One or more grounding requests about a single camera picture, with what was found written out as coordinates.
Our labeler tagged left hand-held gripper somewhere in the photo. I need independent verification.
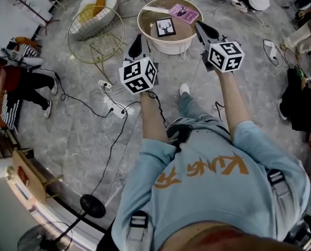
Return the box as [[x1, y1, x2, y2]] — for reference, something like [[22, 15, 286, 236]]
[[118, 34, 160, 95]]

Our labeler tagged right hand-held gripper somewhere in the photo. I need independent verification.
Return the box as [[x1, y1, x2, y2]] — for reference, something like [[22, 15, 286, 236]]
[[195, 21, 246, 74]]

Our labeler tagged black deer picture frame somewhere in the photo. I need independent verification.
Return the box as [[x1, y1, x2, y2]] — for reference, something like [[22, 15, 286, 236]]
[[155, 17, 177, 38]]

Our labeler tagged person's left forearm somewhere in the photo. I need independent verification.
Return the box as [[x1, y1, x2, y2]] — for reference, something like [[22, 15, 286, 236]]
[[140, 89, 169, 144]]

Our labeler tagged person's right forearm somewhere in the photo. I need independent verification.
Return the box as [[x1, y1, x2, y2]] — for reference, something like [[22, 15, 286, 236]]
[[214, 69, 252, 136]]

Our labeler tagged pink book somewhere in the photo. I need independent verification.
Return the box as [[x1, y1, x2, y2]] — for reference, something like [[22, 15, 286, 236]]
[[168, 4, 199, 25]]

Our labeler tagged round white coffee table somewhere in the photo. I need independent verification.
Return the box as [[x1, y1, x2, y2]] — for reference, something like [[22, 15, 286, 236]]
[[137, 0, 204, 61]]

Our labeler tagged white paper strip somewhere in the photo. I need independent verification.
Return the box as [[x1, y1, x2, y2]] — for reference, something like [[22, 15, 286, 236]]
[[143, 5, 171, 14]]

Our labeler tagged small white power strip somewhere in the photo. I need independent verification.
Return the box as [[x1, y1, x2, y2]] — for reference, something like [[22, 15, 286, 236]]
[[97, 79, 114, 92]]

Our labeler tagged white padded armchair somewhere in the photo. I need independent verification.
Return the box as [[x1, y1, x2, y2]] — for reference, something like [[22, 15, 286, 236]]
[[76, 0, 119, 41]]

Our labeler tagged person's white shoe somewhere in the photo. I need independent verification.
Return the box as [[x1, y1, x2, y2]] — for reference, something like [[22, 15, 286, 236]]
[[179, 83, 191, 97]]

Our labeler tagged yellow cushion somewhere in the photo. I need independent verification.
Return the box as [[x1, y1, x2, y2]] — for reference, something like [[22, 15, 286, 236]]
[[78, 0, 107, 25]]

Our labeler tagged long white power strip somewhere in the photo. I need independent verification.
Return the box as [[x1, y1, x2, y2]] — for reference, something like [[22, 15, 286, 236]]
[[103, 97, 129, 120]]

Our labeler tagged person's jeans leg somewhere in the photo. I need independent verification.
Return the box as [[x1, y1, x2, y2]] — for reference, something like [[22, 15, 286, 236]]
[[177, 91, 225, 130]]

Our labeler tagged dark coat rack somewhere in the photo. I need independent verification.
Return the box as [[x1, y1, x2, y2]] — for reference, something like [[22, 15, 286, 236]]
[[2, 0, 60, 36]]

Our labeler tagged light blue t-shirt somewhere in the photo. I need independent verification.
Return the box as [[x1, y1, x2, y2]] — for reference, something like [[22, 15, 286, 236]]
[[111, 120, 311, 251]]

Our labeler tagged wooden sign board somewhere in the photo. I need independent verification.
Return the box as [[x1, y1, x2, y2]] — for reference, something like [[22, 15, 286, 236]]
[[12, 147, 65, 204]]

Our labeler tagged black metal shelf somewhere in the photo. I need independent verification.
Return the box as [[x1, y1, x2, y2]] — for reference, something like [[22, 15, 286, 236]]
[[0, 128, 20, 160]]

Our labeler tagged gold wire chair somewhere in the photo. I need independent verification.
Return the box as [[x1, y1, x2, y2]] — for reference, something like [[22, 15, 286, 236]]
[[67, 6, 125, 85]]

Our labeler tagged black floor cable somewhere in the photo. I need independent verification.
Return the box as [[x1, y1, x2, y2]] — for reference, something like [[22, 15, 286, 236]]
[[53, 72, 142, 197]]

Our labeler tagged black pedestal fan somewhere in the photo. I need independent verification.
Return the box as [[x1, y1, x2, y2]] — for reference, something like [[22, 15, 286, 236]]
[[17, 194, 107, 251]]

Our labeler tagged grey harness strap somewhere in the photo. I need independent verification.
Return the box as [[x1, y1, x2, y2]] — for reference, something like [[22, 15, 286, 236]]
[[125, 210, 154, 251], [266, 168, 293, 202]]

